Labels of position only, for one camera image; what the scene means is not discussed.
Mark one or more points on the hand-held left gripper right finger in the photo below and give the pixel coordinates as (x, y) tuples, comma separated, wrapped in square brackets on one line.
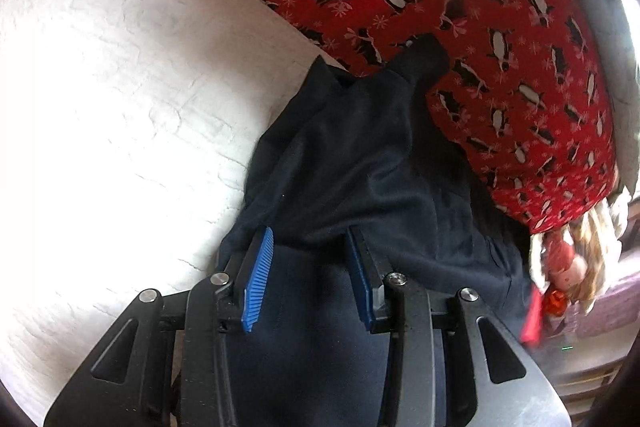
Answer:
[(357, 279)]

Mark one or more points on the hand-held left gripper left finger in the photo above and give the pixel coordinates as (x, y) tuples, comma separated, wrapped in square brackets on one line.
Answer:
[(257, 279)]

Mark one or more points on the navy zip jacket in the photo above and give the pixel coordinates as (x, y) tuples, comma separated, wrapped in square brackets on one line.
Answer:
[(350, 157)]

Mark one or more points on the red pillow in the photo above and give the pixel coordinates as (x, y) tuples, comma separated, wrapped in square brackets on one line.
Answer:
[(532, 322)]

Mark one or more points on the blond hair doll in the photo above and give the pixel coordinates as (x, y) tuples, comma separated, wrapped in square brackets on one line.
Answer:
[(570, 262)]

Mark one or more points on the white quilted bedspread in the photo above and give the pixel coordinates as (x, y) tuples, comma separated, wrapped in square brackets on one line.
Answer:
[(125, 107)]

